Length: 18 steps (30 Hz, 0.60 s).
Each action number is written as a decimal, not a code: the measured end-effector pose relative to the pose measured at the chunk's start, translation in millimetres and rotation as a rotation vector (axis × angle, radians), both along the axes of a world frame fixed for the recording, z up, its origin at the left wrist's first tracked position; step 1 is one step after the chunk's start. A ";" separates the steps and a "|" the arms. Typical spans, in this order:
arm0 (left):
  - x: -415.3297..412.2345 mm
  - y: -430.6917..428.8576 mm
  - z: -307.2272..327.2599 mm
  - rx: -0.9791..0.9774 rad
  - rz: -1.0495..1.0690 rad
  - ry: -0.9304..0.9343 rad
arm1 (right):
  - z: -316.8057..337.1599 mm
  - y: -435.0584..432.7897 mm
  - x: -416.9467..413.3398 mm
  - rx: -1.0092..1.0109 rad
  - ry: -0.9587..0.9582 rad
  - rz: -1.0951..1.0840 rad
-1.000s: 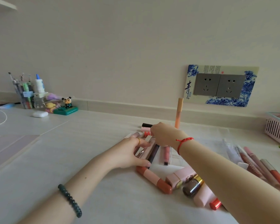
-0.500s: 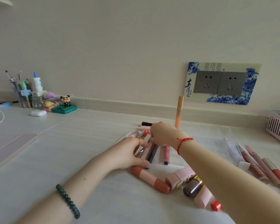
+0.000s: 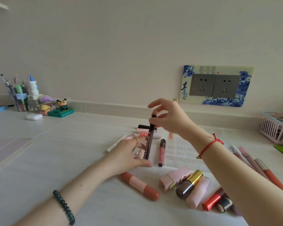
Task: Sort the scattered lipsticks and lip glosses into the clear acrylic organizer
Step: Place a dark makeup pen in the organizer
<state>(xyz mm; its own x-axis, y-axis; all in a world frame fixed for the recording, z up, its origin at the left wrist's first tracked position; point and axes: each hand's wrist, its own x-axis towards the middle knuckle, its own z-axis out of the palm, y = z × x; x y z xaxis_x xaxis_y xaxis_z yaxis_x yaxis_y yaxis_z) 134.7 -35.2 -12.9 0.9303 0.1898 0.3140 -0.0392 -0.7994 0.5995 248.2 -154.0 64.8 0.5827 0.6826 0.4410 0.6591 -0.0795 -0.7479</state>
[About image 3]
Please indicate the red Colorkey lip tube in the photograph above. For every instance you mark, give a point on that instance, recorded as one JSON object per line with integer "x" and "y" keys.
{"x": 212, "y": 200}

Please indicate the light blue small case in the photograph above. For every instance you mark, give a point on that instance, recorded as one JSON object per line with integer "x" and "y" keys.
{"x": 0, "y": 108}

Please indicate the white glue bottle blue cap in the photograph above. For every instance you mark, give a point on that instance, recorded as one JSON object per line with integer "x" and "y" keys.
{"x": 33, "y": 87}

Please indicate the person's left hand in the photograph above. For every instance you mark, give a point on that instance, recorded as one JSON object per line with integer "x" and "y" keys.
{"x": 122, "y": 157}

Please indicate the person's left forearm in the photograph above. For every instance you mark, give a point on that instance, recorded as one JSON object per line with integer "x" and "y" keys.
{"x": 89, "y": 178}

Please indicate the blue floral socket frame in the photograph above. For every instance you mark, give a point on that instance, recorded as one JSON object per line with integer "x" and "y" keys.
{"x": 244, "y": 91}

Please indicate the clear acrylic lipstick organizer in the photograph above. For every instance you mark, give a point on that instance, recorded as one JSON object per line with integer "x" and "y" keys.
{"x": 179, "y": 152}

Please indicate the black lipstick tube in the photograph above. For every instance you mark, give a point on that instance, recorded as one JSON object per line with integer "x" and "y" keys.
{"x": 143, "y": 126}

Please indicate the striped brown lip tube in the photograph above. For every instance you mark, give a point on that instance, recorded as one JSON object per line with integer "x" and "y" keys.
{"x": 240, "y": 157}

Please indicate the black cap pink lipgloss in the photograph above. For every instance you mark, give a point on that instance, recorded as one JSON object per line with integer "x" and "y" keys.
{"x": 224, "y": 204}

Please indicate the white earbuds case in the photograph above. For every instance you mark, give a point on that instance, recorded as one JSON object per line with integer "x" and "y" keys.
{"x": 34, "y": 116}

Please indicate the grey wall socket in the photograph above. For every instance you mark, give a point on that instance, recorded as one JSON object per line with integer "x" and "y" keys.
{"x": 202, "y": 84}
{"x": 226, "y": 85}

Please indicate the white slim tube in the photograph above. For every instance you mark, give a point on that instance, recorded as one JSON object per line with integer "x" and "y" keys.
{"x": 115, "y": 144}

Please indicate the beige slim lip tube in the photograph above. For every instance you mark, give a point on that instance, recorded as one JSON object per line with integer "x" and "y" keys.
{"x": 171, "y": 135}

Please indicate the gold cap brown bottle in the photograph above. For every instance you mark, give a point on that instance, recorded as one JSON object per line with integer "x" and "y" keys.
{"x": 187, "y": 185}

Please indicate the coral pink capsule lipstick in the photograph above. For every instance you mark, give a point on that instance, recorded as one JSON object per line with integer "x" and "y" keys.
{"x": 141, "y": 186}

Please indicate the pink square lipstick gold band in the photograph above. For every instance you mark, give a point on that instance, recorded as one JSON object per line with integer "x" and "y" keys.
{"x": 173, "y": 178}

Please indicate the pink matte lipstick tube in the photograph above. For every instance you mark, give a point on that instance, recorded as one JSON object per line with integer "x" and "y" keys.
{"x": 130, "y": 136}

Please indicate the purple plush toy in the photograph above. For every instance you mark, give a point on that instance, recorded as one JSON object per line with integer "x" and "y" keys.
{"x": 47, "y": 99}

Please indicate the black Colorkey lip tube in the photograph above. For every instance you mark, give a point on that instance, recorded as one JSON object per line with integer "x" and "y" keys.
{"x": 151, "y": 138}

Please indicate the orange lipgloss silver cap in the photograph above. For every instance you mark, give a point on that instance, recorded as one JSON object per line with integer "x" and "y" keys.
{"x": 271, "y": 176}

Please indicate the pink plastic basket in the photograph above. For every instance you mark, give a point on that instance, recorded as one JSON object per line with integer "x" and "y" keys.
{"x": 273, "y": 131}

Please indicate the white tube red stripes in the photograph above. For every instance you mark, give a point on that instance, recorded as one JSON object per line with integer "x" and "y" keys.
{"x": 142, "y": 135}

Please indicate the pink gloss black cap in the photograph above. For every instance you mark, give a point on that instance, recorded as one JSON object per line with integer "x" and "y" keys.
{"x": 162, "y": 154}

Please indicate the panda figurine green base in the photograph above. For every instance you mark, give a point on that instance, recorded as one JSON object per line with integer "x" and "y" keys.
{"x": 61, "y": 113}

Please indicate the lavender lipstick tube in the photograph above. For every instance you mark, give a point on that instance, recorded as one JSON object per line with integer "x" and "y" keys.
{"x": 235, "y": 209}

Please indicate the pale pink slim tube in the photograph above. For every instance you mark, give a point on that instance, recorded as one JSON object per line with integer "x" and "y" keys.
{"x": 141, "y": 131}

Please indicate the person's right hand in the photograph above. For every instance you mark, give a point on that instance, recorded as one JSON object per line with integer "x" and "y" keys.
{"x": 174, "y": 120}

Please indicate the light pink round tube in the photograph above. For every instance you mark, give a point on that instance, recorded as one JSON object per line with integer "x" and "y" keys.
{"x": 198, "y": 193}

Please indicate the person's right forearm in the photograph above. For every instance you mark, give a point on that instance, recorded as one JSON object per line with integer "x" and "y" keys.
{"x": 238, "y": 181}

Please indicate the clear bottle white cap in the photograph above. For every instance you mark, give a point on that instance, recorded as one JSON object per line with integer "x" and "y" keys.
{"x": 34, "y": 104}

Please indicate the yellow duck figurine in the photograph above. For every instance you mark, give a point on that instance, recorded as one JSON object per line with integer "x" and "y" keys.
{"x": 45, "y": 108}

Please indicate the clear pen holder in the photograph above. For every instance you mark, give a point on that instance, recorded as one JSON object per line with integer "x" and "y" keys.
{"x": 22, "y": 96}

